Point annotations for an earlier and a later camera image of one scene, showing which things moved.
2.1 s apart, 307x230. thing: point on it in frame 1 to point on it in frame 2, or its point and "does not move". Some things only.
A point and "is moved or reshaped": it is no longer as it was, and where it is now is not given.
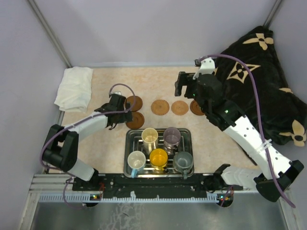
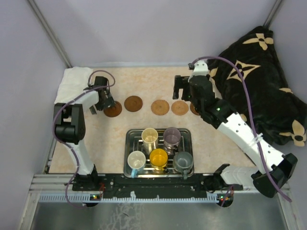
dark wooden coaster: [195, 108] does not move
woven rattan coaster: [180, 108] does not move
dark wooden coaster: [138, 103] does not move
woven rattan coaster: [159, 107] does not move
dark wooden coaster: [138, 120] is moved or reshaped
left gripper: [126, 117] to [109, 101]
